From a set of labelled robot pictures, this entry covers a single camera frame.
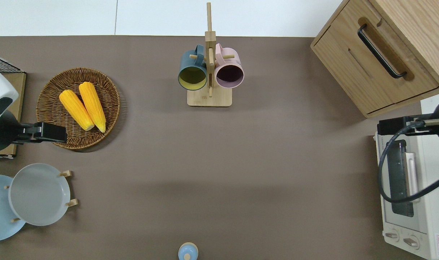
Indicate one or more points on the wooden plate rack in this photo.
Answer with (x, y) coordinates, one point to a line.
(68, 173)

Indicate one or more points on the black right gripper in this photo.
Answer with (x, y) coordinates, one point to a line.
(412, 126)

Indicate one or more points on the wooden mug tree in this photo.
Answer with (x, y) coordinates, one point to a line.
(209, 99)

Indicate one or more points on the dark blue mug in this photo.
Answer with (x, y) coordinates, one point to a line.
(188, 61)

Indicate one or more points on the brown table mat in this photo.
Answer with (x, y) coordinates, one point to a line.
(277, 162)

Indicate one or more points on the round wicker basket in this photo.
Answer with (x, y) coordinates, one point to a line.
(53, 94)

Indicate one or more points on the yellow corn cob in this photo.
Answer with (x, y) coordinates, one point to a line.
(74, 108)
(93, 104)

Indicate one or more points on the pink mug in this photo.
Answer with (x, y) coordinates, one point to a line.
(232, 59)

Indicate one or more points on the blue bell on wooden base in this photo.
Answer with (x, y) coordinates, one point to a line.
(188, 251)

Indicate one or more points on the white toaster oven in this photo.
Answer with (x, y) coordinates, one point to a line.
(436, 202)

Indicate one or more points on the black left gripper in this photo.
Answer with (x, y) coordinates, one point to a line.
(33, 133)

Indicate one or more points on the light wooden cabinet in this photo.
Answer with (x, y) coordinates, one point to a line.
(418, 21)

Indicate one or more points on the grey plate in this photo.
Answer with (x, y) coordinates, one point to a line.
(38, 195)

